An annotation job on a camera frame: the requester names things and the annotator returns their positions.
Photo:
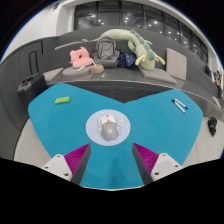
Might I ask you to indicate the pink plush pillow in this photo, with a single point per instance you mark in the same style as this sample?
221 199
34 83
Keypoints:
80 58

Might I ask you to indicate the small green eraser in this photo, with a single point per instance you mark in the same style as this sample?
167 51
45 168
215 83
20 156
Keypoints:
62 100

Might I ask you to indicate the teal felt table mat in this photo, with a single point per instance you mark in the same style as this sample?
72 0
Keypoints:
66 126

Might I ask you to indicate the white marker with blue cap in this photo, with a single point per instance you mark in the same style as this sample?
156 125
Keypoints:
181 104

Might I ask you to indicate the grey white computer mouse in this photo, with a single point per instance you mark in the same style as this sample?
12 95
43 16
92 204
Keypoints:
109 132

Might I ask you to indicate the black bag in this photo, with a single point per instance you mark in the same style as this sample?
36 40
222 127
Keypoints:
212 126

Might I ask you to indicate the upright grey cushion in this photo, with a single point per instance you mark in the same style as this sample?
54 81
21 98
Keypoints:
176 64

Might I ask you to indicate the green dragon plush toy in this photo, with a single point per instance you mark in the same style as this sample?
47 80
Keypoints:
143 50

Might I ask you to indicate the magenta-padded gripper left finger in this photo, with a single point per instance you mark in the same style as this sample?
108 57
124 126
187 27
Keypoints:
63 165

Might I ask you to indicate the grey tiered bench seating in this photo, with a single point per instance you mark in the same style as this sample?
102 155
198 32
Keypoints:
126 77

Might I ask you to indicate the person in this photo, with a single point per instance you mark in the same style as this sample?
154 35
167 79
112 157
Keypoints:
219 81
208 70

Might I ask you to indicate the grey backpack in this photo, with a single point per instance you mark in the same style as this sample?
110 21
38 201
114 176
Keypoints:
106 53

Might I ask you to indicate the flat grey seat cushion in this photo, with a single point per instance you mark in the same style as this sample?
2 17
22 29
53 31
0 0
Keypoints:
75 71
156 75
52 75

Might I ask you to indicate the round light blue mouse pad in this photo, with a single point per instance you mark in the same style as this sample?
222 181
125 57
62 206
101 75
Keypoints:
92 131

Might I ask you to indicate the black suitcase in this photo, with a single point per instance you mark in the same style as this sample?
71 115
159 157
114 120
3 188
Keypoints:
31 90

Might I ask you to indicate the navy patterned cloth bag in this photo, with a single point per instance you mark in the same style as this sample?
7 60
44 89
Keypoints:
126 60

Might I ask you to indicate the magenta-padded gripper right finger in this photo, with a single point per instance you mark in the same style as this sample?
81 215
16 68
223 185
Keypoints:
160 165

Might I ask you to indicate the small tan pouch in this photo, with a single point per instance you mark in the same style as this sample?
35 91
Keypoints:
97 69

